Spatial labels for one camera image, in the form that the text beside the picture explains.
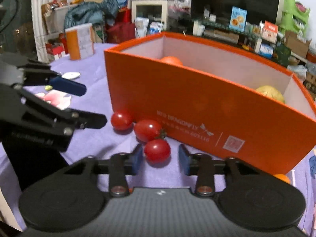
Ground red cherry tomato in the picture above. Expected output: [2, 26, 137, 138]
[144, 139, 171, 164]
[133, 119, 166, 143]
[110, 110, 133, 131]

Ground kumquat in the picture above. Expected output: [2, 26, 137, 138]
[274, 174, 291, 185]

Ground large orange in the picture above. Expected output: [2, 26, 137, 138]
[161, 56, 183, 65]

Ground purple floral tablecloth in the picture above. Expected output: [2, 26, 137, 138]
[1, 43, 315, 236]

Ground orange cardboard box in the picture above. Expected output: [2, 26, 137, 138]
[104, 32, 315, 174]

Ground blue jacket pile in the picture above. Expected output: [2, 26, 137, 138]
[64, 0, 127, 30]

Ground white small cabinet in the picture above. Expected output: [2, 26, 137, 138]
[131, 0, 168, 29]

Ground blue snack bag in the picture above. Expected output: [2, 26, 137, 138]
[229, 7, 247, 32]

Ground green plastic shelf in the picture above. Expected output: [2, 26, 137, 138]
[278, 0, 310, 36]

